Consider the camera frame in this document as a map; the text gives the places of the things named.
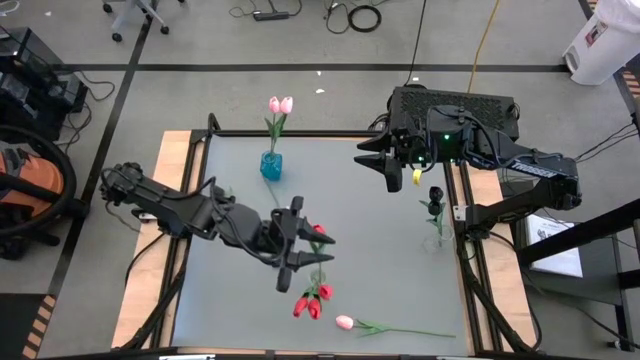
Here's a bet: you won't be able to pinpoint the orange shop vacuum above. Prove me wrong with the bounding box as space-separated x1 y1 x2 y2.
0 142 66 221

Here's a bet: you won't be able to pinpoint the black power strip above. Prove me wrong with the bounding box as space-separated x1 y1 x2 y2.
252 9 291 22

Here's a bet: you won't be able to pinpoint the white paper sheet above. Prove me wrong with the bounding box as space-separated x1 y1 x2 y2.
524 213 585 279

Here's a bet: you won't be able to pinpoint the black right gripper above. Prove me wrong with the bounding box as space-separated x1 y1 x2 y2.
353 112 435 194

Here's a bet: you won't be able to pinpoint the black hanging cable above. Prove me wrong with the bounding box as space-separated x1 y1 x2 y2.
403 0 429 86

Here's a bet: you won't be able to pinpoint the wooden table side board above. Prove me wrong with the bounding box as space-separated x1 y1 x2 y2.
110 130 194 350
459 130 537 351

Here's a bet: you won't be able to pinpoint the pink artificial tulip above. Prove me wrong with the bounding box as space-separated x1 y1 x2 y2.
263 96 282 156
335 313 457 339
272 95 295 156

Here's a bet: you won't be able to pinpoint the coiled black cable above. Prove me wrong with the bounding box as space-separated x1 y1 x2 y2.
347 3 384 34

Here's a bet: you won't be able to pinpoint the orange black vacuum cleaner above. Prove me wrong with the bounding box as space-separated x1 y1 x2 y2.
0 123 79 239

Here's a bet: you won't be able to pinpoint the black aluminium table frame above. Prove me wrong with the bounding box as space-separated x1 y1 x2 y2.
169 113 484 357

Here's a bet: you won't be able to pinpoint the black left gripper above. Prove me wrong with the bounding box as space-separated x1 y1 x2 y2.
257 195 335 294

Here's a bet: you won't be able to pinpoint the white trash bin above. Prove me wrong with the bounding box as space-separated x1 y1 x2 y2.
562 0 640 86

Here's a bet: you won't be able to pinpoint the green plant leaves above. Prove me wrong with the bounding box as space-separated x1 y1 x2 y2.
428 185 447 249

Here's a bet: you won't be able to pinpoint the gray office chair base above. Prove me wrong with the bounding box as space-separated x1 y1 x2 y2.
102 0 174 44

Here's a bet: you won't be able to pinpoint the dark side table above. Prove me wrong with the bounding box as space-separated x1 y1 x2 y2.
517 198 640 351

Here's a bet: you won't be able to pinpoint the black electronics stack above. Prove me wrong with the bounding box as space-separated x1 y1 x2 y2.
0 27 90 144

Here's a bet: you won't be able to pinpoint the black vented computer tower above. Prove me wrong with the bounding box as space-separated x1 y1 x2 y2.
388 85 521 146

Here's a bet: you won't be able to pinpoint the teal textured glass vase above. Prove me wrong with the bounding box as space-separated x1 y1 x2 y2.
259 151 284 182

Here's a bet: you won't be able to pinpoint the black artificial tulip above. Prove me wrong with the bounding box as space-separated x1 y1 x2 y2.
419 199 446 249

